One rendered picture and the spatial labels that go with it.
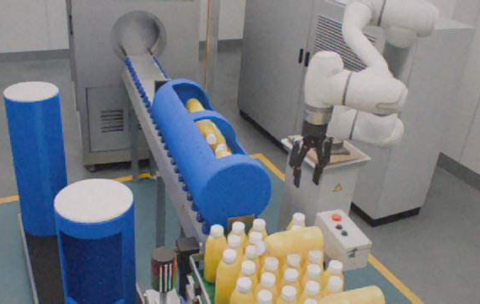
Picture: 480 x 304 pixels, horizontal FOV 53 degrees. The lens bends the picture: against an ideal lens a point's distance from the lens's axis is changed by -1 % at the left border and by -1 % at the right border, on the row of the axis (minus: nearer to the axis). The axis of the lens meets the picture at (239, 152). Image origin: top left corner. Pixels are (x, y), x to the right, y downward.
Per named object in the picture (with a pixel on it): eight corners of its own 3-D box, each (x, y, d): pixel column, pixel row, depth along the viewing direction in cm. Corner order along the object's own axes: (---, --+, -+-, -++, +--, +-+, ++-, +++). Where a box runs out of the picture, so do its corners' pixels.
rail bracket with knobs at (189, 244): (198, 257, 176) (200, 235, 171) (204, 270, 170) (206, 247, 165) (171, 262, 172) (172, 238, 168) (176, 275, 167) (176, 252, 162)
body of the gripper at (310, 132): (322, 114, 155) (318, 140, 159) (299, 116, 152) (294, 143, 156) (334, 123, 149) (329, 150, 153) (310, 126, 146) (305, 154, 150)
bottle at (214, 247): (217, 288, 163) (220, 241, 154) (198, 279, 166) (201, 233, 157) (228, 275, 168) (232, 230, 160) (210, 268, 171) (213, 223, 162)
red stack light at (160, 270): (173, 259, 127) (173, 247, 125) (179, 275, 122) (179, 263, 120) (148, 263, 125) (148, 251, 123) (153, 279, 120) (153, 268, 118)
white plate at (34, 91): (68, 87, 273) (68, 89, 273) (29, 78, 281) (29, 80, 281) (34, 104, 250) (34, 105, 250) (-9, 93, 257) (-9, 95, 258)
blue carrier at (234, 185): (203, 129, 261) (208, 78, 248) (266, 225, 189) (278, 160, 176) (150, 131, 251) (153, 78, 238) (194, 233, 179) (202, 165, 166)
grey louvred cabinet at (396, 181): (277, 109, 542) (294, -29, 475) (420, 214, 376) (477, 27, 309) (234, 114, 519) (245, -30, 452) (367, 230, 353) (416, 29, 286)
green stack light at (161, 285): (172, 274, 130) (173, 259, 127) (178, 290, 124) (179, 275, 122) (148, 278, 127) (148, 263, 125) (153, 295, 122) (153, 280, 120)
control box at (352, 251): (336, 231, 179) (341, 208, 175) (366, 267, 163) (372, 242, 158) (312, 235, 176) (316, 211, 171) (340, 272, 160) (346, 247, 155)
